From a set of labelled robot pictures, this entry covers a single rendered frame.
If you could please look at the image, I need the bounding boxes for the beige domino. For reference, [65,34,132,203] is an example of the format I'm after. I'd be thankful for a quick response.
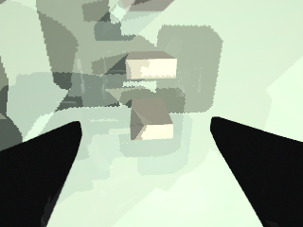
[121,0,174,11]
[130,97,173,140]
[126,51,177,79]

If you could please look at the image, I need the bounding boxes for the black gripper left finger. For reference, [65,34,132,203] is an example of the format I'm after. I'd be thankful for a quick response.
[0,121,82,227]

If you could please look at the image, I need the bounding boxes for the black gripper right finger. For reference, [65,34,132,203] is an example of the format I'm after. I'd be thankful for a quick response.
[210,116,303,227]

